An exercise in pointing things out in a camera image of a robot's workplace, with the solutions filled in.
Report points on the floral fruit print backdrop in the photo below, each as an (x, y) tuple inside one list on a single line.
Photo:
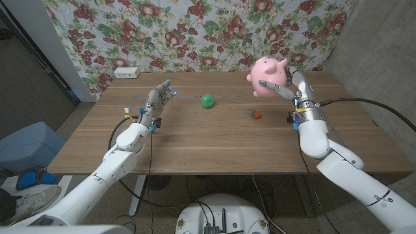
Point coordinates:
[(201, 32)]

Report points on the white wall pillar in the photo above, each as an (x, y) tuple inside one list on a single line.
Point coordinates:
[(42, 39)]

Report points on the white robot torso base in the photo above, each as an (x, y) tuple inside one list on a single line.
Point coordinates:
[(234, 211)]

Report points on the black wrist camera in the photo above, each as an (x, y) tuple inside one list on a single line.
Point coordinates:
[(291, 118), (157, 123)]

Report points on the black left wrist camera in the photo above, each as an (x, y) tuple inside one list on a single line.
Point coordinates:
[(157, 123)]

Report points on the green ball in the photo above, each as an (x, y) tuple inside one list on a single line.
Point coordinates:
[(207, 101)]

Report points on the grey table leg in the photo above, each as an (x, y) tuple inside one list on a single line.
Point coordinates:
[(305, 198)]

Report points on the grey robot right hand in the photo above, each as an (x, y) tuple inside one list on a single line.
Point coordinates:
[(307, 97)]

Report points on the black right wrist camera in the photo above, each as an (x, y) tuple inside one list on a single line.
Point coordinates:
[(291, 118)]

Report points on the grey sneaker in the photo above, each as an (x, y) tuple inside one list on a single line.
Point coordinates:
[(35, 201)]

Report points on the white table leg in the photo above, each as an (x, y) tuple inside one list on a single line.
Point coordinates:
[(137, 198)]

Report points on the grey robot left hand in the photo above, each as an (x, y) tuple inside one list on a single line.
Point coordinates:
[(155, 103)]

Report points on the blue foot pedal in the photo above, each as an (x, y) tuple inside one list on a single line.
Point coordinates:
[(27, 178)]

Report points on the blue-grey plastic bin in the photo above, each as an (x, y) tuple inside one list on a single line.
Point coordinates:
[(29, 146)]

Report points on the red toy strawberry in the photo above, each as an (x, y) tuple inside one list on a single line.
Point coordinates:
[(256, 114)]

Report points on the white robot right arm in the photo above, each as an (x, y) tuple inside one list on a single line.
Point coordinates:
[(351, 175)]

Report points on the white power strip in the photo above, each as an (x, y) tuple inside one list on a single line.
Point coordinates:
[(126, 72)]

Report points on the pink plastic piggy bank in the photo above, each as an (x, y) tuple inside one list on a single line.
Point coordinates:
[(266, 73)]

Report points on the round black floor fan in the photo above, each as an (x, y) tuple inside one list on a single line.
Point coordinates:
[(158, 182)]

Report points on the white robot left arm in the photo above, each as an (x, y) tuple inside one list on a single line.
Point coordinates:
[(97, 178)]

